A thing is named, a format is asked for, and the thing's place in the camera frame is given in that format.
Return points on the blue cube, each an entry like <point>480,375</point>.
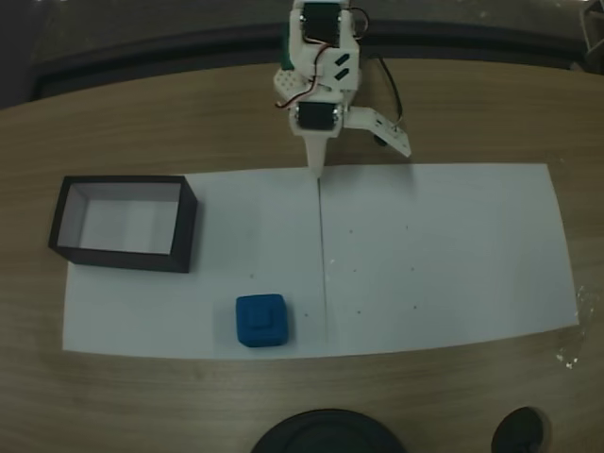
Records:
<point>262,321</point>

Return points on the dark box white inside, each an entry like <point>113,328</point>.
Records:
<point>181,236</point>

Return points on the green table clamp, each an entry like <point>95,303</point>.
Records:
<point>287,52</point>

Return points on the white paper sheet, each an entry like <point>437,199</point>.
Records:
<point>448,259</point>
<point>198,321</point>

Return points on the black round stand base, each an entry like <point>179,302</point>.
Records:
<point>325,434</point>

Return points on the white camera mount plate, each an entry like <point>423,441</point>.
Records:
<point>384,129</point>

